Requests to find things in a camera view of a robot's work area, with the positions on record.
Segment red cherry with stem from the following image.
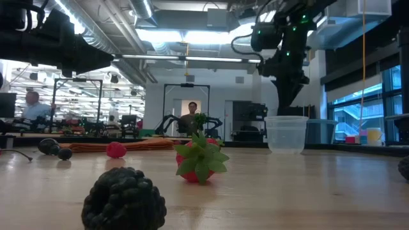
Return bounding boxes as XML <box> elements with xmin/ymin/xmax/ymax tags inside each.
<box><xmin>0</xmin><ymin>147</ymin><xmax>33</xmax><ymax>162</ymax></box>

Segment yellow cup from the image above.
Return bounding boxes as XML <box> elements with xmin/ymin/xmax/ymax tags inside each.
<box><xmin>366</xmin><ymin>127</ymin><xmax>383</xmax><ymax>146</ymax></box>

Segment black background office chair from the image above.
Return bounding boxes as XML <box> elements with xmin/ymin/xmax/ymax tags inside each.
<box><xmin>120</xmin><ymin>114</ymin><xmax>139</xmax><ymax>138</ymax></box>

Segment yellow hanging cord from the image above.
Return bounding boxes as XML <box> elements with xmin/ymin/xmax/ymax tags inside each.
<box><xmin>358</xmin><ymin>0</ymin><xmax>367</xmax><ymax>135</ymax></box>

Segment dark round fruit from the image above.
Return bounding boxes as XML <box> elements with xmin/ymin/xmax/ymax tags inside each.
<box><xmin>37</xmin><ymin>137</ymin><xmax>61</xmax><ymax>156</ymax></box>

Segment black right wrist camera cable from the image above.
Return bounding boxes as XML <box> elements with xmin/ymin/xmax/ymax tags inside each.
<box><xmin>230</xmin><ymin>33</ymin><xmax>266</xmax><ymax>65</ymax></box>

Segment black background gantry frame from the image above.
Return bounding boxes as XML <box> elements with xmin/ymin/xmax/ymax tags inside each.
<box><xmin>162</xmin><ymin>83</ymin><xmax>211</xmax><ymax>137</ymax></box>
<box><xmin>49</xmin><ymin>78</ymin><xmax>104</xmax><ymax>134</ymax></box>

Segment dark grey desk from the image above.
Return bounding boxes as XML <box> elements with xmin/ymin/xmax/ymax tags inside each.
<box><xmin>385</xmin><ymin>113</ymin><xmax>409</xmax><ymax>144</ymax></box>

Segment black background monitor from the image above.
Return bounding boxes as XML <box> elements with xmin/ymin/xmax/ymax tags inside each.
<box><xmin>0</xmin><ymin>92</ymin><xmax>17</xmax><ymax>118</ymax></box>

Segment black aluminium table frame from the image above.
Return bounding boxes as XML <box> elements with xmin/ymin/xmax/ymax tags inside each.
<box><xmin>0</xmin><ymin>134</ymin><xmax>409</xmax><ymax>158</ymax></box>

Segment black frame post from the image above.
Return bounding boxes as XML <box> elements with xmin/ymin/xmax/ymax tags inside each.
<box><xmin>397</xmin><ymin>27</ymin><xmax>409</xmax><ymax>114</ymax></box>

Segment red strawberry green leaves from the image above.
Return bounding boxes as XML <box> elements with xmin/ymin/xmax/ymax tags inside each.
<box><xmin>174</xmin><ymin>131</ymin><xmax>230</xmax><ymax>185</ymax></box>

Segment orange folded cloth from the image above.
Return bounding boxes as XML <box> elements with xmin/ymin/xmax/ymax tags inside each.
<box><xmin>59</xmin><ymin>137</ymin><xmax>175</xmax><ymax>153</ymax></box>

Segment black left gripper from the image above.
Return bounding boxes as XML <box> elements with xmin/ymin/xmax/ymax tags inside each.
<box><xmin>31</xmin><ymin>8</ymin><xmax>115</xmax><ymax>78</ymax></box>

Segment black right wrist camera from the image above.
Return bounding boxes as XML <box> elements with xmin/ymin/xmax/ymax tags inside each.
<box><xmin>250</xmin><ymin>22</ymin><xmax>282</xmax><ymax>52</ymax></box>

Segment long ceiling light fixture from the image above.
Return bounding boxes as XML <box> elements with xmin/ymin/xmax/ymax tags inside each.
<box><xmin>121</xmin><ymin>54</ymin><xmax>261</xmax><ymax>63</ymax></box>

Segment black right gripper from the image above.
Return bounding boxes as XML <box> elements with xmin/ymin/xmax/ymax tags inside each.
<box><xmin>257</xmin><ymin>19</ymin><xmax>313</xmax><ymax>109</ymax></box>

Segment green background plant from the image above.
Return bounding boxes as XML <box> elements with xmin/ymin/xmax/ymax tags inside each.
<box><xmin>194</xmin><ymin>112</ymin><xmax>208</xmax><ymax>128</ymax></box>

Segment red raspberry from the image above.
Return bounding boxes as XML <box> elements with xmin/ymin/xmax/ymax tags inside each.
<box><xmin>106</xmin><ymin>142</ymin><xmax>127</xmax><ymax>159</ymax></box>

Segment grey plastic bin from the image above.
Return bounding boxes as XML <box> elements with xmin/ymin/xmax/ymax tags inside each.
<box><xmin>305</xmin><ymin>119</ymin><xmax>338</xmax><ymax>144</ymax></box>

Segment clear plastic tupperware container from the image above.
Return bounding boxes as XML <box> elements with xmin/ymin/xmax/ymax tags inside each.
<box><xmin>264</xmin><ymin>115</ymin><xmax>309</xmax><ymax>155</ymax></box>

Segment black blackberry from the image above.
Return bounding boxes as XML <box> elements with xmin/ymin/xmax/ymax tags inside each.
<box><xmin>81</xmin><ymin>166</ymin><xmax>167</xmax><ymax>230</ymax></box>
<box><xmin>397</xmin><ymin>155</ymin><xmax>409</xmax><ymax>181</ymax></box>

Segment black equipment cabinet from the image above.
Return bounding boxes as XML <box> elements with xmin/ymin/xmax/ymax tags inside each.
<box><xmin>232</xmin><ymin>100</ymin><xmax>268</xmax><ymax>142</ymax></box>

